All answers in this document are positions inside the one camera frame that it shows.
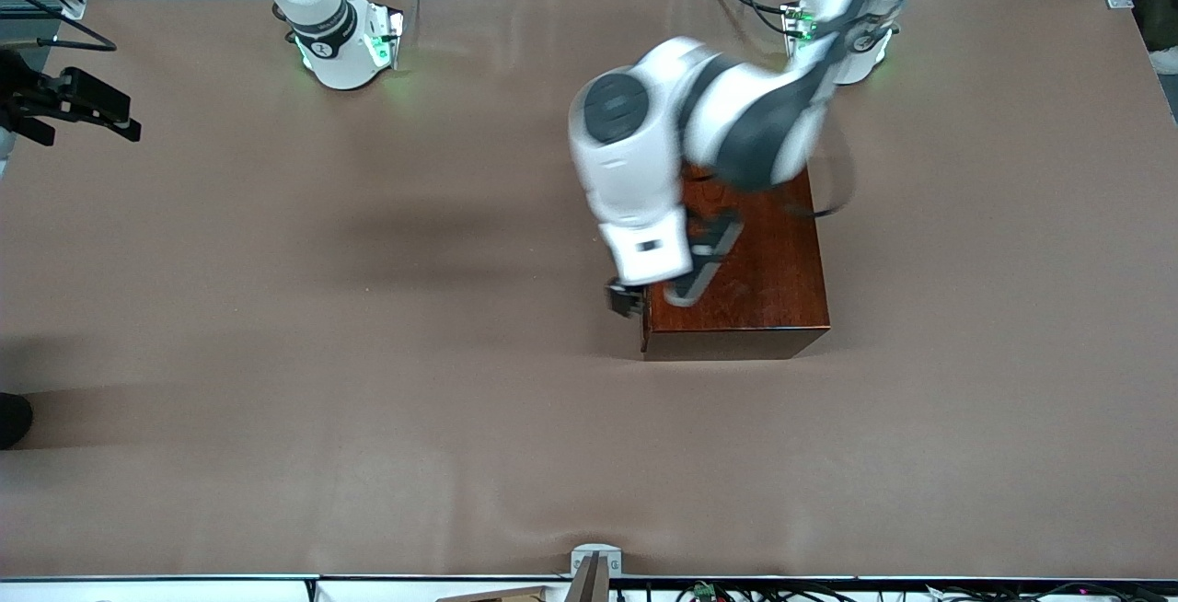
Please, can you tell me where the dark brown wooden cabinet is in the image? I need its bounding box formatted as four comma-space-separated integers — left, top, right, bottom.
641, 165, 832, 362

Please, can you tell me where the brown table cloth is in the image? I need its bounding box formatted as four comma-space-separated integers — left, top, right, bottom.
0, 0, 1178, 580

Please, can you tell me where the black shoe tip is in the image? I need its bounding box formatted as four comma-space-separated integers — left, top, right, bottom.
0, 393, 34, 450

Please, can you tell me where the brown cardboard piece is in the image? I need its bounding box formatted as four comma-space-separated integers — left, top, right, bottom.
434, 585, 550, 602

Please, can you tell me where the grey metal clamp bracket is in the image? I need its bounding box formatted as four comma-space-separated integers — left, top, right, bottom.
570, 543, 623, 578

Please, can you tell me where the grey metal post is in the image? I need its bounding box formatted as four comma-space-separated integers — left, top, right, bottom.
563, 554, 611, 602

